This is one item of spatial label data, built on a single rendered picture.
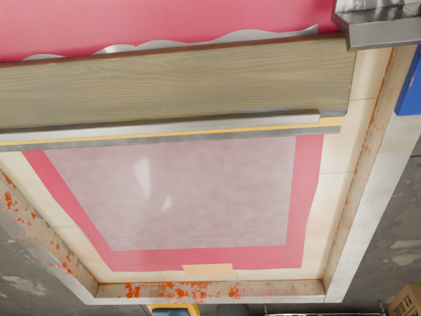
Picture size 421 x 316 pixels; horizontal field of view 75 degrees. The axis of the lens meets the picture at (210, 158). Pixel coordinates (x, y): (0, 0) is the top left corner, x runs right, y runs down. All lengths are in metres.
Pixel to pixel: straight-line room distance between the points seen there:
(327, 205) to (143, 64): 0.34
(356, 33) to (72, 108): 0.27
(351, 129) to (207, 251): 0.35
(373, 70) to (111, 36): 0.27
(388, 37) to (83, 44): 0.27
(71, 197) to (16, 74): 0.23
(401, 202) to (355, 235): 1.80
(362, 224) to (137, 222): 0.36
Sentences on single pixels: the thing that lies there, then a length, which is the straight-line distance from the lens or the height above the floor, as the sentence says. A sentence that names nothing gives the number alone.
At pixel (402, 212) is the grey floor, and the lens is 2.38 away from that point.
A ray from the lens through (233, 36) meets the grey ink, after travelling 0.29.
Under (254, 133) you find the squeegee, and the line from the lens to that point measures 0.30.
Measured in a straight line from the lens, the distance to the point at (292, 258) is 0.60.
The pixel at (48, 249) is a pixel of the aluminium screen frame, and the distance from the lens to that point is 0.59.
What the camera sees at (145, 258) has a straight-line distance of 0.61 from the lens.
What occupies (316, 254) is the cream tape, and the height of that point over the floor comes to 0.96.
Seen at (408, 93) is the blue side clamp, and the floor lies 1.00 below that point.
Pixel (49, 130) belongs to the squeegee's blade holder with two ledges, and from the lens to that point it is 0.33.
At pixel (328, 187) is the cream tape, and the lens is 0.44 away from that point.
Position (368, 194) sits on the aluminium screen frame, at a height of 0.99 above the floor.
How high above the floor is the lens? 1.23
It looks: 48 degrees down
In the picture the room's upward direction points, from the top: 177 degrees counter-clockwise
